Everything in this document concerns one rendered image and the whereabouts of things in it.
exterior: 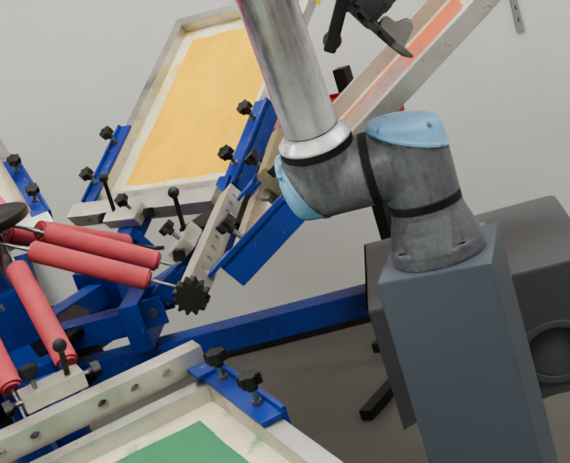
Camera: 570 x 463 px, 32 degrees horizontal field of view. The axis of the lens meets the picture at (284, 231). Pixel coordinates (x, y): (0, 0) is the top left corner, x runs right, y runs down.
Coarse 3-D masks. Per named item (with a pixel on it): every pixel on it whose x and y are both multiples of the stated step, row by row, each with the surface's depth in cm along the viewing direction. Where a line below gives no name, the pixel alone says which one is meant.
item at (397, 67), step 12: (456, 0) 226; (444, 12) 229; (456, 12) 215; (432, 24) 231; (444, 24) 217; (420, 36) 233; (432, 36) 219; (408, 48) 235; (396, 60) 239; (396, 72) 226; (384, 84) 228; (372, 96) 229; (360, 108) 232; (348, 120) 234
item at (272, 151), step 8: (280, 128) 245; (272, 136) 239; (280, 136) 238; (272, 144) 227; (272, 152) 220; (264, 160) 216; (272, 160) 216; (264, 168) 207; (264, 176) 208; (272, 176) 208; (264, 184) 208; (272, 184) 208; (280, 192) 208
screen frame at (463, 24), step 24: (432, 0) 239; (480, 0) 185; (456, 24) 187; (384, 48) 243; (432, 48) 189; (360, 72) 248; (408, 72) 190; (432, 72) 190; (384, 96) 192; (408, 96) 192; (360, 120) 196
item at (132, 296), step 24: (96, 288) 265; (120, 288) 265; (96, 312) 273; (120, 312) 233; (144, 312) 236; (96, 336) 240; (120, 336) 240; (144, 336) 234; (24, 360) 228; (48, 360) 214; (24, 384) 212
